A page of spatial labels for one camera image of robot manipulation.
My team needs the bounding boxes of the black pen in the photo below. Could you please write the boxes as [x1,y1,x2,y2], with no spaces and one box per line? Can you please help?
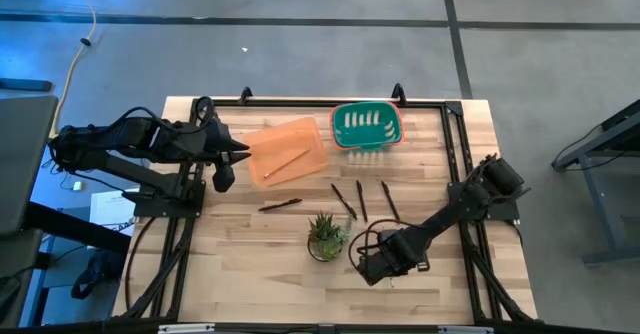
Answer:
[355,179,369,224]
[330,182,359,221]
[257,197,304,213]
[380,180,402,223]

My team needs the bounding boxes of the silver bracket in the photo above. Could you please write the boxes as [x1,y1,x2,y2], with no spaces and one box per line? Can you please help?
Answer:
[157,323,217,334]
[436,325,495,334]

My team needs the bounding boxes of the orange pencil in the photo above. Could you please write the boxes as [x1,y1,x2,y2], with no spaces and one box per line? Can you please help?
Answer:
[263,148,312,179]

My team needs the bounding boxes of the white paper sheet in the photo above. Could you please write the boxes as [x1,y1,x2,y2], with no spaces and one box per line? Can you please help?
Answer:
[89,187,140,238]

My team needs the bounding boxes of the orange translucent plastic tray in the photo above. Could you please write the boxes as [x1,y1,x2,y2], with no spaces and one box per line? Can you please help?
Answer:
[242,116,330,188]

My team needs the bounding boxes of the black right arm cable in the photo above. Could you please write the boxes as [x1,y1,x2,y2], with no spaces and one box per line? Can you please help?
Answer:
[347,217,402,271]

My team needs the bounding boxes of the grey desk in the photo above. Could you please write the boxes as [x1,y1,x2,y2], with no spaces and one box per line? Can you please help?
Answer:
[0,93,60,238]

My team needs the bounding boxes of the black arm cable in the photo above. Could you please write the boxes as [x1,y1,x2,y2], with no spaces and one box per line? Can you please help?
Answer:
[192,95,217,125]
[347,217,402,271]

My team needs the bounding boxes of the black aluminium table frame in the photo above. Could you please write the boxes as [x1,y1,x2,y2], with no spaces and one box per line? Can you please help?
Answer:
[112,96,539,325]

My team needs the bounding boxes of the succulent plant in black pot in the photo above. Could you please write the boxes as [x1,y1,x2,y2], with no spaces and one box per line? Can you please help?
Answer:
[306,211,354,264]

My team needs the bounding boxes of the green basket with orange rim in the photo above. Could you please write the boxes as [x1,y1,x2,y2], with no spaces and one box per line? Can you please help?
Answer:
[329,100,405,153]

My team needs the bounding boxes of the yellow cable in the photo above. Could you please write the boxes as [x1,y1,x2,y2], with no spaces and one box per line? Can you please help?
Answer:
[48,0,99,143]

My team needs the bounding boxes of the black desk beam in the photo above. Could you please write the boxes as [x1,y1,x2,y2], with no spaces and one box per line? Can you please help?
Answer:
[22,201,132,256]

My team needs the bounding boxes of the black strap bundle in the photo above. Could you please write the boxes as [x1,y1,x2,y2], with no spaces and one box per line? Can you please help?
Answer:
[70,247,127,301]

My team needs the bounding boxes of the dark cable along frame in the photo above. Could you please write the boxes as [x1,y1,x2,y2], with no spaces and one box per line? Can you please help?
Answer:
[123,216,160,320]

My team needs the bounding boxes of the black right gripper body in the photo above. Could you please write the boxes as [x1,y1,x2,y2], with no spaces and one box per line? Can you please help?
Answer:
[357,228,432,286]

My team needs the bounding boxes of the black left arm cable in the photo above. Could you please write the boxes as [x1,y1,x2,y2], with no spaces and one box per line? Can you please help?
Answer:
[192,95,217,125]

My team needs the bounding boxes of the black flat bar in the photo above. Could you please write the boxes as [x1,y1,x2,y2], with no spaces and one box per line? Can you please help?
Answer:
[0,77,54,94]

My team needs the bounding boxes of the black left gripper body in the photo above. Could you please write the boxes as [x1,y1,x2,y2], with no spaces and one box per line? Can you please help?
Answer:
[199,116,236,194]

